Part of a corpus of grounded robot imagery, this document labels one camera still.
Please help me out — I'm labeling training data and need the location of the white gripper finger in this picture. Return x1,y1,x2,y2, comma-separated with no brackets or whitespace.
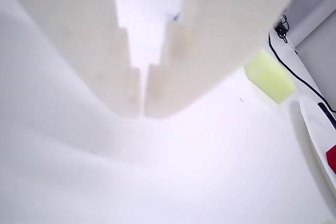
143,0,311,118
0,0,144,118

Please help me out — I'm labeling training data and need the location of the red cube block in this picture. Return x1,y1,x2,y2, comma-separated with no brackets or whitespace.
325,144,336,175

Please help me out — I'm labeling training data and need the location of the pale yellow foam block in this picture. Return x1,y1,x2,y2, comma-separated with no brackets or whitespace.
244,49,298,105

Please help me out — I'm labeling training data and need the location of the thin black cable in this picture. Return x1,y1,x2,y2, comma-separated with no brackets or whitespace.
268,15,336,113

